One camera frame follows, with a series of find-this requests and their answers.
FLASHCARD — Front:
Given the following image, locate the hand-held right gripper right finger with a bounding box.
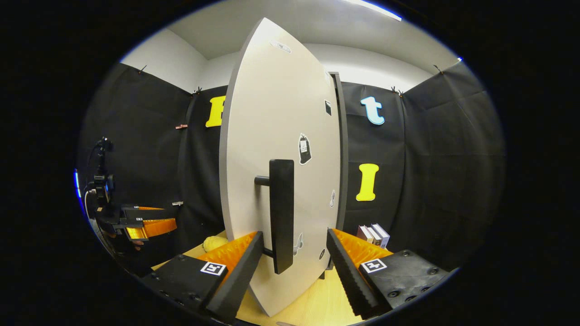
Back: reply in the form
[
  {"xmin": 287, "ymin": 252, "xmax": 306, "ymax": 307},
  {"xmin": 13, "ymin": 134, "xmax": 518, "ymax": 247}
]
[{"xmin": 326, "ymin": 228, "xmax": 454, "ymax": 317}]

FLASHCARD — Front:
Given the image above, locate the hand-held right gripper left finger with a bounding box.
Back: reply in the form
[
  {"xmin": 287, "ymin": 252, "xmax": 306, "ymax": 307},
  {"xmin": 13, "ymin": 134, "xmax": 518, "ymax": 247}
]
[{"xmin": 140, "ymin": 231, "xmax": 265, "ymax": 323}]

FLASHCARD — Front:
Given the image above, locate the black door handle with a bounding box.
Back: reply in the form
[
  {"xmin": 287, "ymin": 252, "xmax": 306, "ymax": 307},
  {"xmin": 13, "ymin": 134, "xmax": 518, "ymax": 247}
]
[{"xmin": 255, "ymin": 158, "xmax": 295, "ymax": 275}]

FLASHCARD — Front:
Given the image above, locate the beige cabinet door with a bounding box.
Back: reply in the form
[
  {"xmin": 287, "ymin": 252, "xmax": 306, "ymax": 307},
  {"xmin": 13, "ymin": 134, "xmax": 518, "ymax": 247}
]
[{"xmin": 219, "ymin": 17, "xmax": 341, "ymax": 317}]

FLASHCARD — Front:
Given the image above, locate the yellow plush toy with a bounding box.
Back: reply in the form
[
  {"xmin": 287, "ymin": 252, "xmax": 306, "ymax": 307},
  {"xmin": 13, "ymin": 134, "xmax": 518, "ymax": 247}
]
[{"xmin": 203, "ymin": 235, "xmax": 229, "ymax": 253}]

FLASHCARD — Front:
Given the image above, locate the black backdrop cloth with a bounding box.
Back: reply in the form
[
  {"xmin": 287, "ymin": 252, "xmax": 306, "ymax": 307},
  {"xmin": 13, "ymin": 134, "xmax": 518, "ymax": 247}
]
[{"xmin": 77, "ymin": 61, "xmax": 506, "ymax": 272}]

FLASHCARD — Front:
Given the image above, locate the long ceiling light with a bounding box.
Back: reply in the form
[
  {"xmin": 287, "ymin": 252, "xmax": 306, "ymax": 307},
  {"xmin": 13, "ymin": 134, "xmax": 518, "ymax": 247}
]
[{"xmin": 342, "ymin": 0, "xmax": 402, "ymax": 22}]

